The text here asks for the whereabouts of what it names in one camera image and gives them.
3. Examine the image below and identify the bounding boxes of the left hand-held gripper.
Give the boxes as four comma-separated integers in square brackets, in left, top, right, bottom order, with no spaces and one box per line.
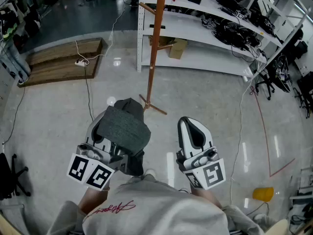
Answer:
[66,113,128,192]

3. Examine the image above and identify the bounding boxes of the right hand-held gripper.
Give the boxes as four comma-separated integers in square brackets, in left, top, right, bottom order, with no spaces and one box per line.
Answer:
[176,117,227,190]

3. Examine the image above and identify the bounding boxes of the brown wooden coat rack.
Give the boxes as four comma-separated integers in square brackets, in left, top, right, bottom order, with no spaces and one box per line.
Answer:
[138,0,169,116]

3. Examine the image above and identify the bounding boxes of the person's right forearm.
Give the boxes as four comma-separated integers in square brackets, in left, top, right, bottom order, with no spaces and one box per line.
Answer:
[190,187,223,209]

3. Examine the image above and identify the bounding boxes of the person's left forearm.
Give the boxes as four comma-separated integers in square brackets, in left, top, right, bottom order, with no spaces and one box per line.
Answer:
[78,186,111,215]

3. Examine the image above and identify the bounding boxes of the person's grey trousers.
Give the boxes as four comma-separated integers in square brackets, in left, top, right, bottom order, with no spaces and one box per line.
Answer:
[128,174,159,184]

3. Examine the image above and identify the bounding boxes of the white metal shelf unit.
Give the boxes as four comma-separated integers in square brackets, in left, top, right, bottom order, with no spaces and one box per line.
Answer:
[136,0,310,79]

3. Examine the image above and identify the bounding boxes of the person's grey sweatshirt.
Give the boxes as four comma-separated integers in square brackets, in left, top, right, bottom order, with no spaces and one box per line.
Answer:
[47,179,265,235]

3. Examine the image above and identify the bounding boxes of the yellow plastic bin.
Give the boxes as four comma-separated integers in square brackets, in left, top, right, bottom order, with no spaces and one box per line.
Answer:
[252,187,274,202]

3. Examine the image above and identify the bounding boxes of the low wooden step platform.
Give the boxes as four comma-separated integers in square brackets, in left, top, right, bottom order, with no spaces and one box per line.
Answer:
[17,37,108,88]

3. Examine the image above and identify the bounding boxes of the black office chair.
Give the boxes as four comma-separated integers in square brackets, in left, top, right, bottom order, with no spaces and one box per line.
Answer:
[293,71,313,119]
[255,67,276,101]
[0,152,32,200]

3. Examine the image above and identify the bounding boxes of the closed cardboard box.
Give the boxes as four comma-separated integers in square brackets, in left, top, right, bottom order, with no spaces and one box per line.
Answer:
[168,38,188,60]

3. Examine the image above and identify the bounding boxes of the open cardboard box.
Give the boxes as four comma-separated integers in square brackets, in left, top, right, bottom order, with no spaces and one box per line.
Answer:
[148,35,177,49]

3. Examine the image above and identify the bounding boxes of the light wooden board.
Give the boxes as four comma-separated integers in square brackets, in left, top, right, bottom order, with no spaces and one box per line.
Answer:
[265,218,290,235]

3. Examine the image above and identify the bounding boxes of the long white floor cable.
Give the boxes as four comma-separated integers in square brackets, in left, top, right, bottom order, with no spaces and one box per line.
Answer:
[229,76,255,205]

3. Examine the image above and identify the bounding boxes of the thin black floor cable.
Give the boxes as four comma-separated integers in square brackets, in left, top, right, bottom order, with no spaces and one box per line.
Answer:
[84,65,95,122]

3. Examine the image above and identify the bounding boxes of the long black floor cable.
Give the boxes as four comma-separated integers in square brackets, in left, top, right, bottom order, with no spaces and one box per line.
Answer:
[1,79,27,146]

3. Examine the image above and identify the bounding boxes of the pile of black cables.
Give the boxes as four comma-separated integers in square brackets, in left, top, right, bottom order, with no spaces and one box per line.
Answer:
[201,16,261,51]

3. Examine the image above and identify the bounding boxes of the white power strip cable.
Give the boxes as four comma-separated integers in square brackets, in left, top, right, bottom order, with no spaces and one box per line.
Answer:
[74,0,128,64]

